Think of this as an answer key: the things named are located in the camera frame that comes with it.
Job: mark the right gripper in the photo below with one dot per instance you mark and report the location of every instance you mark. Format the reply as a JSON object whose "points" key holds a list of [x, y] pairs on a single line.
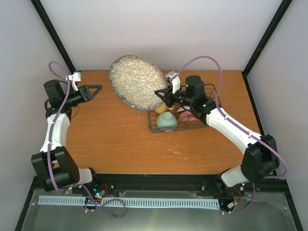
{"points": [[167, 93]]}

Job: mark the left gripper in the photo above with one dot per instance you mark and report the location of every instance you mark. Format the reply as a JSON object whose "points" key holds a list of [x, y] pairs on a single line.
{"points": [[86, 93]]}

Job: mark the yellow ceramic mug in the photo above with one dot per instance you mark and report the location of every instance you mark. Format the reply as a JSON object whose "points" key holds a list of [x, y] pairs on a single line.
{"points": [[163, 108]]}

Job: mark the light green ceramic bowl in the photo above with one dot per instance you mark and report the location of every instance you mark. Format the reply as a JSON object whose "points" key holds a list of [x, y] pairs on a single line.
{"points": [[167, 122]]}

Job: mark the black wire dish rack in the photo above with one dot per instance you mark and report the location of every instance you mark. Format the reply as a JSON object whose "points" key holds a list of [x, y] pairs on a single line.
{"points": [[210, 92]]}

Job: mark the pink polka dot plate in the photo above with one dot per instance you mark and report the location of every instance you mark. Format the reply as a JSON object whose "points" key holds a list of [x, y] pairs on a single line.
{"points": [[187, 116]]}

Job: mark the grey speckled plate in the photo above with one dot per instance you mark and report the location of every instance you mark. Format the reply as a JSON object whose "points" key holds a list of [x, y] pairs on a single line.
{"points": [[135, 80]]}

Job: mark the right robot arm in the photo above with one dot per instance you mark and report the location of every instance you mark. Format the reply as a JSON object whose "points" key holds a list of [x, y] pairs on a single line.
{"points": [[260, 152]]}

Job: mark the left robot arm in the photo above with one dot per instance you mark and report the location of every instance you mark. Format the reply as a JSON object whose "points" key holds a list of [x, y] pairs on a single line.
{"points": [[53, 165]]}

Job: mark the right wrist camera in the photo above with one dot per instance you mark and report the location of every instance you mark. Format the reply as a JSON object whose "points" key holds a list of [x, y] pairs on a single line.
{"points": [[173, 79]]}

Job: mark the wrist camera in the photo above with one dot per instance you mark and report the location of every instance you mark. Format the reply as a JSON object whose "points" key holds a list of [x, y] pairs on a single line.
{"points": [[74, 79], [173, 79]]}

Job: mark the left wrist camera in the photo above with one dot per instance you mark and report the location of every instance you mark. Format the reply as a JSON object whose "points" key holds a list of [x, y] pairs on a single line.
{"points": [[74, 79]]}

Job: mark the black aluminium frame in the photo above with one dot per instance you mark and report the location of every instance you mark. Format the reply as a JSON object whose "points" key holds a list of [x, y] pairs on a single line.
{"points": [[171, 182]]}

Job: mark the light blue cable duct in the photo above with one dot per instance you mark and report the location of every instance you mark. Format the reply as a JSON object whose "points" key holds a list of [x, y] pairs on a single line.
{"points": [[131, 202]]}

